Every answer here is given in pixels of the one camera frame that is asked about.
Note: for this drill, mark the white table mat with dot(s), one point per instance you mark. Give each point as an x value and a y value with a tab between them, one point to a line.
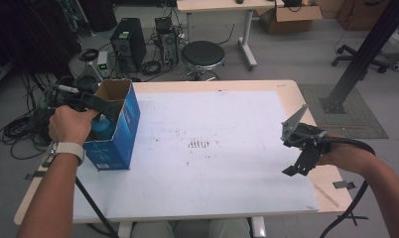
220	132

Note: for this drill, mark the person's left hand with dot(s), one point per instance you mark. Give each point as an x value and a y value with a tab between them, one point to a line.
70	127

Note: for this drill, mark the grey floor mat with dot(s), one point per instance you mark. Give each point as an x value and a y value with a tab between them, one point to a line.
363	122

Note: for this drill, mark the black metal post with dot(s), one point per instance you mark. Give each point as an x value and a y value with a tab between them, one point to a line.
366	53

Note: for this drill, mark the blue cardboard box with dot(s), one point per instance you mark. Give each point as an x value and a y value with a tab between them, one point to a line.
119	145

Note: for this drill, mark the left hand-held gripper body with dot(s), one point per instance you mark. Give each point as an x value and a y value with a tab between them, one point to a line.
76	97

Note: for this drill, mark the light wooden desk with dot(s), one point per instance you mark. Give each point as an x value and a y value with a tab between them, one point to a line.
220	6

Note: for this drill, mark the black office chair base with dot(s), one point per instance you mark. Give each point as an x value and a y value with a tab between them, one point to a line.
349	56

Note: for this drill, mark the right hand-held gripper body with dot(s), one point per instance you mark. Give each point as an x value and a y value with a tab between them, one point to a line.
311	139

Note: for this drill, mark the black curtain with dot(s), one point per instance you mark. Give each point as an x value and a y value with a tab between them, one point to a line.
28	33

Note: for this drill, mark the open brown cardboard box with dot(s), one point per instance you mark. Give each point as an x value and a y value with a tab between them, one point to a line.
287	21

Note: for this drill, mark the white power supply unit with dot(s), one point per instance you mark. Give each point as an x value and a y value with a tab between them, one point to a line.
105	64

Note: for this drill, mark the person's right hand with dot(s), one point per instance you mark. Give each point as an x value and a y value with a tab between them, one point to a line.
344	157

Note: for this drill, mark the small black computer tower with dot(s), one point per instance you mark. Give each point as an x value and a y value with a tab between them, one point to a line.
167	43

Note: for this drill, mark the closed brown cardboard box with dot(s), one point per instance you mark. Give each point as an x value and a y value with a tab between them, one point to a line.
359	15

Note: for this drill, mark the black tape strip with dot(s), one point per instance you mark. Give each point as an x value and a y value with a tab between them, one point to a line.
343	184
32	175

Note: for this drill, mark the large black computer tower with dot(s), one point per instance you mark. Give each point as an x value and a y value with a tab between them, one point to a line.
129	43

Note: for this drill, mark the blue bottle with white cap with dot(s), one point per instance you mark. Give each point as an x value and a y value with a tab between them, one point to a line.
104	129

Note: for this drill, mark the wristwatch with white band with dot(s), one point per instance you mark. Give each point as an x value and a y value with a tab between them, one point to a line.
70	149

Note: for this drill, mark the black tape cross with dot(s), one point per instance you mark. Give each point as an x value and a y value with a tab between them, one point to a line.
353	217

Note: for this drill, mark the white table leg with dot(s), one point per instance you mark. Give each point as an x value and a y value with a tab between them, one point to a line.
258	228
124	231

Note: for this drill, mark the black round stool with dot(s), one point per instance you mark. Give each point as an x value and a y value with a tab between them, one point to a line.
202	54

